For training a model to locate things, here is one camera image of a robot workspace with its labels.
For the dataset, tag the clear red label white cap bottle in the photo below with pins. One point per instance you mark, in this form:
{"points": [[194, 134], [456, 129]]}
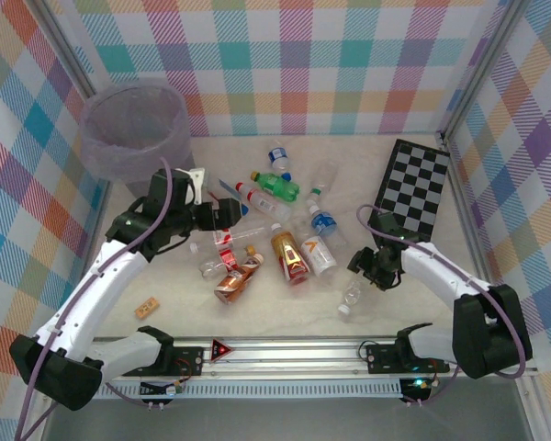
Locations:
{"points": [[222, 236]]}

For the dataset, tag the clear crushed plastic bottle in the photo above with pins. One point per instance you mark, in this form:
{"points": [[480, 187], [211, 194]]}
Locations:
{"points": [[351, 296]]}

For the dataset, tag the white bottle with orange mark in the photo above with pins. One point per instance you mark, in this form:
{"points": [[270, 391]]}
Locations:
{"points": [[319, 255]]}

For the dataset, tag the clear red label orange cap bottle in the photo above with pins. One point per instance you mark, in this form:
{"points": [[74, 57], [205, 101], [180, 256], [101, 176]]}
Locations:
{"points": [[225, 259]]}

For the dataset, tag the blue label white cap bottle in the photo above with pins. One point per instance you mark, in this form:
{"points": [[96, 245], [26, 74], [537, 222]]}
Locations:
{"points": [[323, 222]]}

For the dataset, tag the brown coffee drink bottle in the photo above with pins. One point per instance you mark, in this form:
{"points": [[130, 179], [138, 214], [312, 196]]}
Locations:
{"points": [[234, 280]]}

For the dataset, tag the gold and red bottle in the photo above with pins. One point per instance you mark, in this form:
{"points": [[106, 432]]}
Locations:
{"points": [[289, 257]]}

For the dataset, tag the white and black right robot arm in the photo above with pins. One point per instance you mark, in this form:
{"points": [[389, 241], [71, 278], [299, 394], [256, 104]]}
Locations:
{"points": [[445, 271]]}

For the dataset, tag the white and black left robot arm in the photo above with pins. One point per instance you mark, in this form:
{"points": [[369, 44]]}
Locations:
{"points": [[87, 294]]}

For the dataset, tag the translucent purple waste bin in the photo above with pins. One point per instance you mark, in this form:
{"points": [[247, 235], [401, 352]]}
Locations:
{"points": [[119, 151]]}

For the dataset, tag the white bottle with red cap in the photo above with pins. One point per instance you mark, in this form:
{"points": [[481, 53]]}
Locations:
{"points": [[264, 202]]}

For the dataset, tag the green plastic bottle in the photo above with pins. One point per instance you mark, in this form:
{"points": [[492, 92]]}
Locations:
{"points": [[277, 186]]}

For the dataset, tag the small blue label bottle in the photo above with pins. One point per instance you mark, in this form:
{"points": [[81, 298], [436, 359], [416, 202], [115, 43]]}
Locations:
{"points": [[277, 155]]}

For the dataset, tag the black and grey checkerboard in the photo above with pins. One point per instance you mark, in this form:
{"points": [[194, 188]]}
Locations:
{"points": [[413, 184]]}

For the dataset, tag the small wooden block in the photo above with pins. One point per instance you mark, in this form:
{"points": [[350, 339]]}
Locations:
{"points": [[147, 308]]}

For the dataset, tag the small green circuit board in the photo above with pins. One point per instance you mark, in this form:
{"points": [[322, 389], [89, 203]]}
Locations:
{"points": [[415, 383], [165, 390]]}

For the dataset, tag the red triangle warning sticker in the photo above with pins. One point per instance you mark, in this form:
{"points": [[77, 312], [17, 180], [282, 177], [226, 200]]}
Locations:
{"points": [[220, 351]]}

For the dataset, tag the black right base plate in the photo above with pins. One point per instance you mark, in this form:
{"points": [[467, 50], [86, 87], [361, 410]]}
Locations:
{"points": [[385, 358]]}

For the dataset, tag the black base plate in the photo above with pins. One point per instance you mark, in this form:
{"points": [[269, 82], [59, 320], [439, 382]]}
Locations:
{"points": [[188, 357], [385, 358]]}

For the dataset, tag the aluminium frame side rail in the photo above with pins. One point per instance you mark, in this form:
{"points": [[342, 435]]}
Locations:
{"points": [[464, 206]]}

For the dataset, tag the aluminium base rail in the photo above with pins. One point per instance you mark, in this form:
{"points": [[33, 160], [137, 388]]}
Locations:
{"points": [[303, 356]]}

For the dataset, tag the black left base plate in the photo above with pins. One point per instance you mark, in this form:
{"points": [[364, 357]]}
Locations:
{"points": [[188, 357]]}

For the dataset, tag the aluminium frame post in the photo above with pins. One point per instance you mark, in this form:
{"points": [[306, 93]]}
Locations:
{"points": [[66, 50], [482, 69]]}

